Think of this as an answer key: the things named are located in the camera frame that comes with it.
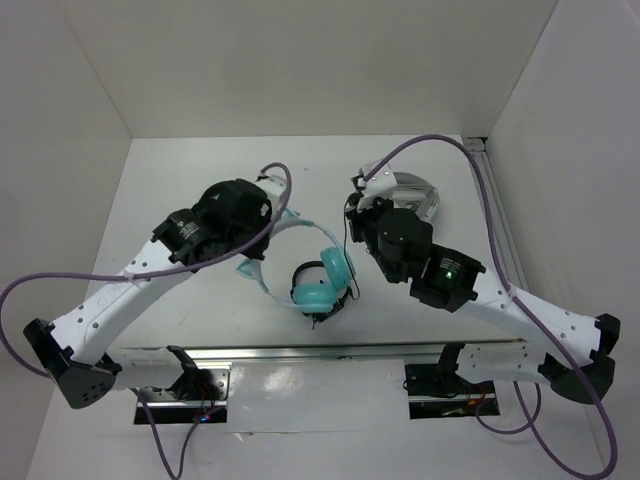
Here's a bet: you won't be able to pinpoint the aluminium rail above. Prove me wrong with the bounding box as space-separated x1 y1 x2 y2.
119 339 526 362
462 137 529 290

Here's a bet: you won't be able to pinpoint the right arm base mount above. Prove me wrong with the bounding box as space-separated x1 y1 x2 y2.
403 364 500 420

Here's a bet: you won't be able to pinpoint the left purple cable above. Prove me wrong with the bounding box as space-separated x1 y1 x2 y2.
0 162 293 379

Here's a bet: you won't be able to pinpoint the aluminium rail right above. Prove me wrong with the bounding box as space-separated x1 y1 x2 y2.
462 137 529 290

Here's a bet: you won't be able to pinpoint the purple cable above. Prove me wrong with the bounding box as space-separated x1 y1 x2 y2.
364 134 619 477
0 162 293 379

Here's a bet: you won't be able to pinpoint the small black on-ear headphones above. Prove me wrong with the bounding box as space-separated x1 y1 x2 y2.
290 260 353 328

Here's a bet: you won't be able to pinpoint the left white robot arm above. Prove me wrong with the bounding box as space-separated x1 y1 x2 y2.
23 174 291 409

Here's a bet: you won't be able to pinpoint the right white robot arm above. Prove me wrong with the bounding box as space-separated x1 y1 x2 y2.
346 163 620 404

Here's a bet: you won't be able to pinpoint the teal cat-ear headphones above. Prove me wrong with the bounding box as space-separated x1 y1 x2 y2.
235 209 356 316

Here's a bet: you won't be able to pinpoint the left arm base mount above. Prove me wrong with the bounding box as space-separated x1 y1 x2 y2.
140 362 231 425

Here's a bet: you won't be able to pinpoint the aluminium rail front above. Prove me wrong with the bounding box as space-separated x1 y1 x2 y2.
119 339 526 362

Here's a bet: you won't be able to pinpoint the white grey gaming headset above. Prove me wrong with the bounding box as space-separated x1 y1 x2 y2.
392 172 440 224

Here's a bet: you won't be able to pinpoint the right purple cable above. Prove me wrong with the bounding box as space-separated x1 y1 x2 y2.
364 134 619 477

